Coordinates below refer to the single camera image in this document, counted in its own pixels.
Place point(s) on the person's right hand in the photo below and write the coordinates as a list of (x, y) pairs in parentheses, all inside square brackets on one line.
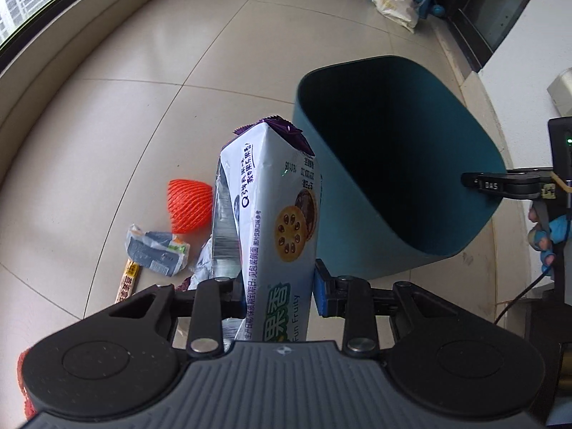
[(552, 237)]

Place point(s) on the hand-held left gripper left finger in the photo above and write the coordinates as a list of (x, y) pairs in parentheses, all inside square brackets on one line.
[(231, 294)]

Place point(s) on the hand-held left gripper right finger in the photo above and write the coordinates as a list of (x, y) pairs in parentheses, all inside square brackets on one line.
[(322, 290)]

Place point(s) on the white and purple cookie packet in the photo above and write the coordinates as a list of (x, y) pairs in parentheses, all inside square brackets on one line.
[(268, 214)]

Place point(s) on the grey plastic wrapper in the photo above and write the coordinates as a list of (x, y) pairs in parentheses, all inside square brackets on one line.
[(154, 250)]

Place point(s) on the brown and yellow snack stick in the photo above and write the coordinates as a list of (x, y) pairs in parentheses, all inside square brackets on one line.
[(127, 283)]

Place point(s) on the white wall box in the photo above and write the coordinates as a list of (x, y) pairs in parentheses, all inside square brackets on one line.
[(561, 91)]

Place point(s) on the white plastic shopping bag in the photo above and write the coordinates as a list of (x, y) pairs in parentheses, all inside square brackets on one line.
[(397, 2)]

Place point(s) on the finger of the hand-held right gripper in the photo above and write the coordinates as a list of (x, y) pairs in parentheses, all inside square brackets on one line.
[(505, 184)]

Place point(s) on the red slipper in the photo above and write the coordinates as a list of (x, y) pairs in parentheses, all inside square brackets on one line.
[(23, 388)]

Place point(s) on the maroon foil snack wrapper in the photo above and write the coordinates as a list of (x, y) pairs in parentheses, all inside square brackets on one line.
[(201, 263)]

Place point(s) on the dark sliding door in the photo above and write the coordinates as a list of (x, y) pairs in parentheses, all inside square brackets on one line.
[(491, 4)]

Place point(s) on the small blue ball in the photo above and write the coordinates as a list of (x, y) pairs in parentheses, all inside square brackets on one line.
[(439, 10)]

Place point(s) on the teal trash bin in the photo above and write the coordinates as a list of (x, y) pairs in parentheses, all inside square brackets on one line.
[(402, 152)]

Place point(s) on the orange foam fruit net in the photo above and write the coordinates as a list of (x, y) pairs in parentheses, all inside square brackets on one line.
[(187, 205)]

